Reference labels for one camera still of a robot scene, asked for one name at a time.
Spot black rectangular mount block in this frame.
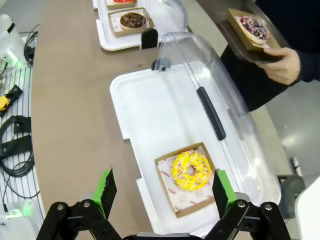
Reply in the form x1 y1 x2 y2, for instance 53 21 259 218
0 134 33 159

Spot black lid hinge bracket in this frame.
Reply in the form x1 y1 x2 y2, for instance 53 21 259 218
140 27 159 50
151 57 172 72

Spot white smiley print paper liner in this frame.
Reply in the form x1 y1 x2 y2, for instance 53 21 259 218
158 146 216 213
111 11 151 33

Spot black cables by arm base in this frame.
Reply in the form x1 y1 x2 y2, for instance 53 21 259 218
23 23 41 66

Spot person's left hand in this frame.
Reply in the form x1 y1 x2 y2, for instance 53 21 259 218
254 46 302 87

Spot chocolate donut rainbow sprinkles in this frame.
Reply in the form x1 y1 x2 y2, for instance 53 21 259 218
238 15 271 46

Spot dark grey stool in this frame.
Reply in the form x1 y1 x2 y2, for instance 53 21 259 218
277 174 307 220

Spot person's left forearm dark sleeve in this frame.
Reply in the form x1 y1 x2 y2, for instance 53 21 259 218
296 48 320 83

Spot white slatted base plate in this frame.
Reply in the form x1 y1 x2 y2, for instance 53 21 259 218
0 63 47 240

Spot coiled black cable bundle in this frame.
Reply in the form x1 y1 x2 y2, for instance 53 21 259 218
0 115 36 180

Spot dark grey serving tray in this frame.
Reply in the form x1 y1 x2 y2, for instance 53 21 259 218
218 4 292 64

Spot brown cardboard donut box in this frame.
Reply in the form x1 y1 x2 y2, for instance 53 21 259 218
154 141 217 219
226 7 280 53
104 0 139 11
107 6 155 38

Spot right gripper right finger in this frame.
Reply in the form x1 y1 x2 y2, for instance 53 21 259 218
203 169 292 240

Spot white machine housing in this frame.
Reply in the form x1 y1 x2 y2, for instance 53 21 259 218
294 184 320 240

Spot black stop box bracket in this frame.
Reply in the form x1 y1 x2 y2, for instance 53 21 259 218
0 84 24 118

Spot person in dark clothes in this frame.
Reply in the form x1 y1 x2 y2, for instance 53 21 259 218
219 0 320 113

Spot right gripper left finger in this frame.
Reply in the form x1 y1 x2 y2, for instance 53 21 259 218
36 164 122 240

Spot yellow glazed sprinkle donut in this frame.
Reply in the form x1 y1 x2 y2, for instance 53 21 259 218
170 149 213 192

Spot white display case tray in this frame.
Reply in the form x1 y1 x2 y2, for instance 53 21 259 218
92 0 191 52
109 61 282 240

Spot clear dome lid black handle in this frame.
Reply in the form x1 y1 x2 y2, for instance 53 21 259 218
151 31 283 213

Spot yellow emergency stop box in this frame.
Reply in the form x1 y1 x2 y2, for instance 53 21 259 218
0 95 10 111

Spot chocolate donut with nut crumbs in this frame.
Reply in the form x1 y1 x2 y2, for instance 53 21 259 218
119 12 148 31

